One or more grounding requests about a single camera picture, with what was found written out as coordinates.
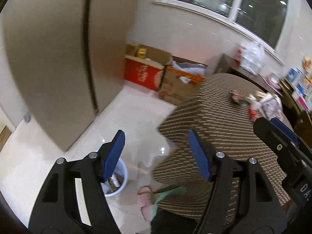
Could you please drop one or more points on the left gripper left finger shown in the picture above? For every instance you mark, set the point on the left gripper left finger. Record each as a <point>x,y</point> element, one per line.
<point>56,207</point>

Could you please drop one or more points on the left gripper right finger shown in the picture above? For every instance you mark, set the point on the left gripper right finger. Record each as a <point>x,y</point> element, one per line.
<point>242,199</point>

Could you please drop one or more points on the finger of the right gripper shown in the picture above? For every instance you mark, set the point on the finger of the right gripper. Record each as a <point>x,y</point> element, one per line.
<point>279,124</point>
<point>272,136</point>

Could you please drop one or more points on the grey printed plastic bag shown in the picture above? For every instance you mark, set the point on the grey printed plastic bag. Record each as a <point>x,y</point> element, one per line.
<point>271,107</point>

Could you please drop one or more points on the light blue trash bin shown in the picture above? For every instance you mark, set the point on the light blue trash bin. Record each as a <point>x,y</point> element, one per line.
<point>118,180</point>

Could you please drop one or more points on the dark wooden sideboard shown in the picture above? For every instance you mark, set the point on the dark wooden sideboard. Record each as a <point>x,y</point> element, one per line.
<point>299,118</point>

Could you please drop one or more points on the red flat snack packet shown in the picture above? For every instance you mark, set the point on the red flat snack packet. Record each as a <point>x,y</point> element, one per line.
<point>253,114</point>

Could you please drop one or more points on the row of books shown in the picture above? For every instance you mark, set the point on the row of books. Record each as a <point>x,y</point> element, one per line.
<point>302,88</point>

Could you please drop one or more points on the small dark snack wrapper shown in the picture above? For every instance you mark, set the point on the small dark snack wrapper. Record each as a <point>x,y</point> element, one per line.
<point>239,99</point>

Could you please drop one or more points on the pink slipper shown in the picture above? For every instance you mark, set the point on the pink slipper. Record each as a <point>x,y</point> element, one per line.
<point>144,199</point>

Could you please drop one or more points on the white plastic shopping bag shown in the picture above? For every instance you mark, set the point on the white plastic shopping bag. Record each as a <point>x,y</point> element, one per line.
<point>250,57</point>

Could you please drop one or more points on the brown cardboard floor box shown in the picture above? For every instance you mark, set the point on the brown cardboard floor box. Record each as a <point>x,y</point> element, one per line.
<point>180,77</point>

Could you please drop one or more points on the white framed window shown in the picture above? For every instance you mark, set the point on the white framed window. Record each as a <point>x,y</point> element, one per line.
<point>263,21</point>

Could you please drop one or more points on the red cardboard gift box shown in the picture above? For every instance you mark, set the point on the red cardboard gift box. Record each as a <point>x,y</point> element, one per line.
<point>143,72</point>

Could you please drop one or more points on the beige refrigerator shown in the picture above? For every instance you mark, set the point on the beige refrigerator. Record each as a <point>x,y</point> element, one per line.
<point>67,59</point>

